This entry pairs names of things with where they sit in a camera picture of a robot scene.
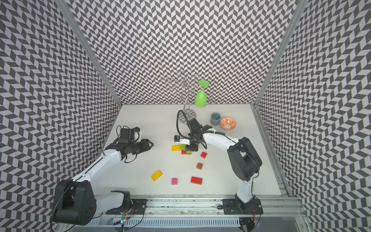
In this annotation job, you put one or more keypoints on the brown lego brick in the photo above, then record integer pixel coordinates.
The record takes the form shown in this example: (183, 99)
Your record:
(199, 166)

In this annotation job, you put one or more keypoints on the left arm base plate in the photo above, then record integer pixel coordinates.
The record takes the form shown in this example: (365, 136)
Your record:
(132, 207)

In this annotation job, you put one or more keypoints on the grey blue cup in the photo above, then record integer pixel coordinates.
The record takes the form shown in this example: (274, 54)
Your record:
(215, 119)

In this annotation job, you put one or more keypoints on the white vent grille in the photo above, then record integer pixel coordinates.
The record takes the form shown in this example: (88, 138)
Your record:
(165, 222)

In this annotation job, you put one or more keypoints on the yellow curved lego brick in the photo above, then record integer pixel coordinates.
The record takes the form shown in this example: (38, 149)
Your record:
(176, 148)

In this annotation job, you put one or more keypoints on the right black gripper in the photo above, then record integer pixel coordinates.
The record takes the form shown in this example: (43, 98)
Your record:
(194, 148)

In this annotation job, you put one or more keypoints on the red long lego brick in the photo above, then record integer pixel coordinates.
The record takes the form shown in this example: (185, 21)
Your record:
(196, 180)
(183, 152)

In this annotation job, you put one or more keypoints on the yellow long lego brick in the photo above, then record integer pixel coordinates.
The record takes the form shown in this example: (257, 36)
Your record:
(158, 174)

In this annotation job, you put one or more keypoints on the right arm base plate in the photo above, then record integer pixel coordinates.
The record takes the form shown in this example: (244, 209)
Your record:
(236, 206)

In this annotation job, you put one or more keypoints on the orange patterned small bowl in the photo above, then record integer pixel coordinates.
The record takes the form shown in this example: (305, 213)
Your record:
(228, 123)

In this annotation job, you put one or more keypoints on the red long lego brick front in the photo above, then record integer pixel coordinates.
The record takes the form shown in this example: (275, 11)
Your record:
(196, 180)

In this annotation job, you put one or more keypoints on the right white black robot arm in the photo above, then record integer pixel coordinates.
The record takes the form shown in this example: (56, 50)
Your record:
(244, 159)

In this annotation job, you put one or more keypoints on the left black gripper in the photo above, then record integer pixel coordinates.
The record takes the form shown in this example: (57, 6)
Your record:
(146, 147)

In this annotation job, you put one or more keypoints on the green plastic wine glass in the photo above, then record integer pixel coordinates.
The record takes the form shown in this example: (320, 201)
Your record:
(201, 97)

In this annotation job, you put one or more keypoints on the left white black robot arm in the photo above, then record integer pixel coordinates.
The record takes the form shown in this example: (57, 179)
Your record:
(75, 201)

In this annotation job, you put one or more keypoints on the aluminium front rail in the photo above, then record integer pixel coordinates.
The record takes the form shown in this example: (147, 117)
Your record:
(210, 206)

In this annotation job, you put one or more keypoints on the chrome mug tree stand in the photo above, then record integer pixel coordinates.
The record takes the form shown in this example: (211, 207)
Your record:
(181, 84)

